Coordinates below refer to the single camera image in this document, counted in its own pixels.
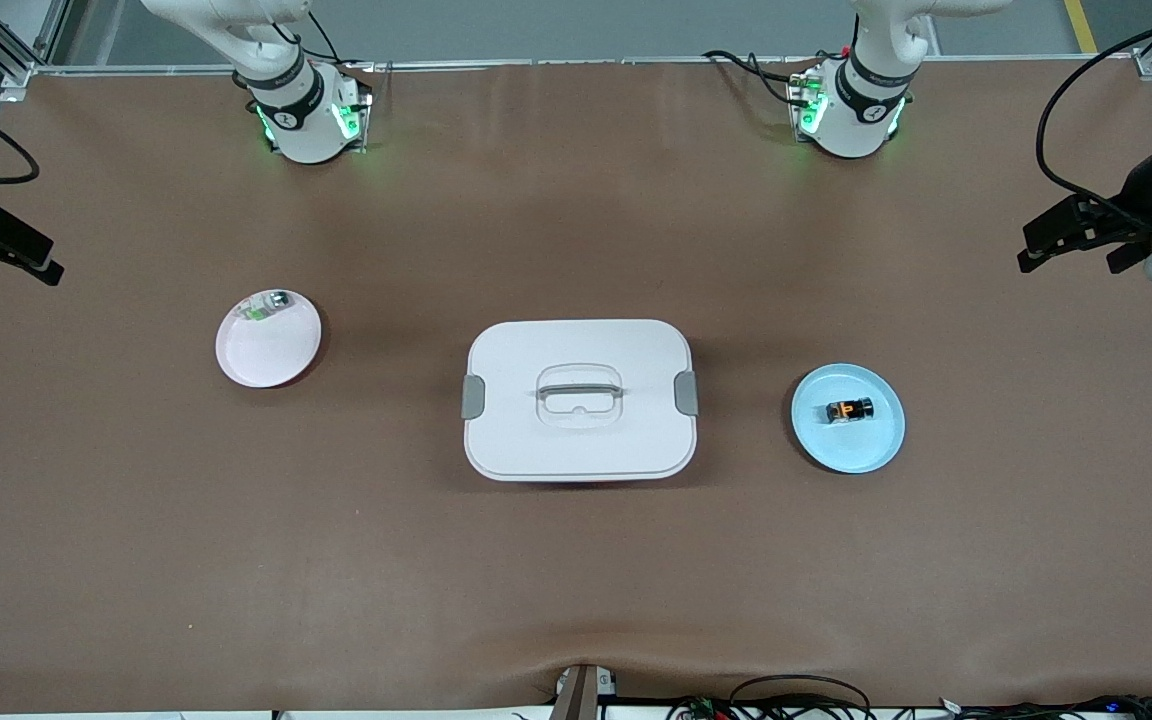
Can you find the orange and black switch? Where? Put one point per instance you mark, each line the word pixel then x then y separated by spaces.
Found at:
pixel 848 410

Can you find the brown table mat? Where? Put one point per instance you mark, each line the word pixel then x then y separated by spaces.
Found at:
pixel 236 550

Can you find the white lidded storage box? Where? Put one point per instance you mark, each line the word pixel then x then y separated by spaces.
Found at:
pixel 576 440

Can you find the green and white switch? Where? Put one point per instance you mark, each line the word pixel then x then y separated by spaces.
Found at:
pixel 266 305

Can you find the pale pink round plate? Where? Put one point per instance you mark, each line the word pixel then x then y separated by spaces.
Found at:
pixel 266 350

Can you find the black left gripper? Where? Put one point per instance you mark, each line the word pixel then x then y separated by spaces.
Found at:
pixel 1139 198

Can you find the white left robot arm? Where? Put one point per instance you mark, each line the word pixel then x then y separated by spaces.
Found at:
pixel 851 110

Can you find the metal bracket at table edge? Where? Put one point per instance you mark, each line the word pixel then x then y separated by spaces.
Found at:
pixel 581 695

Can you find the light blue round plate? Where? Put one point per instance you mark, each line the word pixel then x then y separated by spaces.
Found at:
pixel 848 440

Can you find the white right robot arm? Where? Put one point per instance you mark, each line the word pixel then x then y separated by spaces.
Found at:
pixel 296 110

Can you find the aluminium table edge rail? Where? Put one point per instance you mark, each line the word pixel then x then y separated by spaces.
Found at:
pixel 536 63

